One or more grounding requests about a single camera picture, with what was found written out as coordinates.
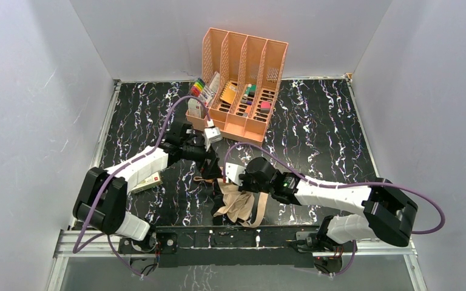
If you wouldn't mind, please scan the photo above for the colourful marker set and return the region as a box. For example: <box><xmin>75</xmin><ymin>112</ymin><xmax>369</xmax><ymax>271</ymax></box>
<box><xmin>189</xmin><ymin>78</ymin><xmax>206</xmax><ymax>98</ymax></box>

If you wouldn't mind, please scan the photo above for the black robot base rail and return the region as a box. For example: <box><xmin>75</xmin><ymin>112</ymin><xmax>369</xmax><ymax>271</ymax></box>
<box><xmin>119</xmin><ymin>226</ymin><xmax>353</xmax><ymax>270</ymax></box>

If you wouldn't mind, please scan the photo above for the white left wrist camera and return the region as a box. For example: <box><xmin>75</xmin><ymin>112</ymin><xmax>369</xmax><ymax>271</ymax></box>
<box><xmin>204</xmin><ymin>126</ymin><xmax>223</xmax><ymax>144</ymax></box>

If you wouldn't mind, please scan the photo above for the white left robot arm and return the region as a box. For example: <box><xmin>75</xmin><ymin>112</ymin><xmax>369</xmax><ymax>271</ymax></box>
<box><xmin>73</xmin><ymin>121</ymin><xmax>222</xmax><ymax>253</ymax></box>

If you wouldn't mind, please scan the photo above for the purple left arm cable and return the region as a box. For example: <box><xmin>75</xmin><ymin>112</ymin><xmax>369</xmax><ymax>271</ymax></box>
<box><xmin>72</xmin><ymin>95</ymin><xmax>214</xmax><ymax>278</ymax></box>

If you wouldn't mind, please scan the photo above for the pink eraser block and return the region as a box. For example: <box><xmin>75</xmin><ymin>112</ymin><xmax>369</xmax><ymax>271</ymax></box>
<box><xmin>259</xmin><ymin>101</ymin><xmax>272</xmax><ymax>114</ymax></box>

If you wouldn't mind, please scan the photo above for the white red small box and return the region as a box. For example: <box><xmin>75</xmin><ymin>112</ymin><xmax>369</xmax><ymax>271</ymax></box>
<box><xmin>187</xmin><ymin>98</ymin><xmax>206</xmax><ymax>119</ymax></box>

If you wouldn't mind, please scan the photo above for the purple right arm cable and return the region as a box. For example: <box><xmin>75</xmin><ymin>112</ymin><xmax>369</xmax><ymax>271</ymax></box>
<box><xmin>222</xmin><ymin>142</ymin><xmax>446</xmax><ymax>276</ymax></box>

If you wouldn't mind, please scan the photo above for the yellow notebook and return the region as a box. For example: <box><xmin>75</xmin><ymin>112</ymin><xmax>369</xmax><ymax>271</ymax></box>
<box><xmin>220</xmin><ymin>81</ymin><xmax>237</xmax><ymax>105</ymax></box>

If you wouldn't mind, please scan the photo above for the orange plastic desk organizer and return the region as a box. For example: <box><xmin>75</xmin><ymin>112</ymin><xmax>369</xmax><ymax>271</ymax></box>
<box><xmin>186</xmin><ymin>28</ymin><xmax>288</xmax><ymax>146</ymax></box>

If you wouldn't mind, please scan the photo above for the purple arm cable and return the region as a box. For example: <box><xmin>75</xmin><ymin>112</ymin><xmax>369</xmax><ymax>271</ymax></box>
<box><xmin>222</xmin><ymin>142</ymin><xmax>446</xmax><ymax>276</ymax></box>
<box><xmin>72</xmin><ymin>95</ymin><xmax>214</xmax><ymax>278</ymax></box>

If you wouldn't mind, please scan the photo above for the white and yellow box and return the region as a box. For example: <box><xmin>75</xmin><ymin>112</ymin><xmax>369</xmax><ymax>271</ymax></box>
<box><xmin>131</xmin><ymin>172</ymin><xmax>163</xmax><ymax>194</ymax></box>

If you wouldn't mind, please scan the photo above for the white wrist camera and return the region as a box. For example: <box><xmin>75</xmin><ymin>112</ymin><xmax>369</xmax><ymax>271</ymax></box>
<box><xmin>223</xmin><ymin>162</ymin><xmax>245</xmax><ymax>186</ymax></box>
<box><xmin>204</xmin><ymin>126</ymin><xmax>223</xmax><ymax>144</ymax></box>

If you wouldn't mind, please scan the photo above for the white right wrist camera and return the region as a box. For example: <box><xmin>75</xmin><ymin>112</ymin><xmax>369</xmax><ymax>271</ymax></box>
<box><xmin>223</xmin><ymin>162</ymin><xmax>245</xmax><ymax>186</ymax></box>

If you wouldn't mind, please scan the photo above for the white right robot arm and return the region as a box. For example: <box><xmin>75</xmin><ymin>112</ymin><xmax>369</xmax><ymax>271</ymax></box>
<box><xmin>225</xmin><ymin>157</ymin><xmax>418</xmax><ymax>248</ymax></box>

